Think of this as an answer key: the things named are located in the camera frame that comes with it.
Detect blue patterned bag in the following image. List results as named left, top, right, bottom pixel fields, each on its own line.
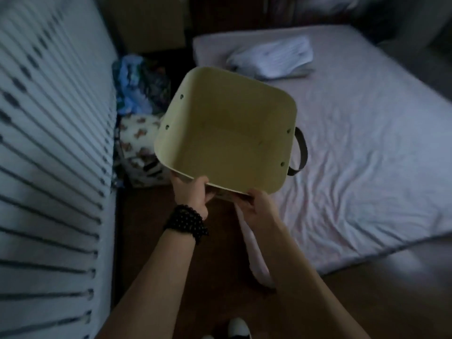
left=112, top=54, right=172, bottom=116

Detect person's right hand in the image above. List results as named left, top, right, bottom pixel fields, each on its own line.
left=234, top=188, right=279, bottom=230

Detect white shoe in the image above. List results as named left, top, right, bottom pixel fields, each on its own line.
left=228, top=317, right=252, bottom=339

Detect person's left hand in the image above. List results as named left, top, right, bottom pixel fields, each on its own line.
left=170, top=172, right=215, bottom=221

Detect white mattress with sheet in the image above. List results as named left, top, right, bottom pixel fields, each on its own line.
left=192, top=24, right=452, bottom=290

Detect person's left forearm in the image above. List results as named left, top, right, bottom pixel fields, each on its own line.
left=95, top=227, right=198, bottom=339

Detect person's right forearm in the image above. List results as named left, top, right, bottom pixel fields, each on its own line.
left=252, top=217, right=371, bottom=339

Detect cream storage basket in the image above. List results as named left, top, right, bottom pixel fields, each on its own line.
left=154, top=66, right=298, bottom=201

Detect folded white cloth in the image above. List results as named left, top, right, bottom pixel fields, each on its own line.
left=226, top=35, right=315, bottom=81

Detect white bear print bag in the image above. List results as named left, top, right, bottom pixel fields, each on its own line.
left=115, top=113, right=174, bottom=189

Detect striped white mattress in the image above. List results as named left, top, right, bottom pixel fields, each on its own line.
left=0, top=0, right=119, bottom=339

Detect black beaded bracelet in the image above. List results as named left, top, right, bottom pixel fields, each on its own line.
left=164, top=204, right=209, bottom=245

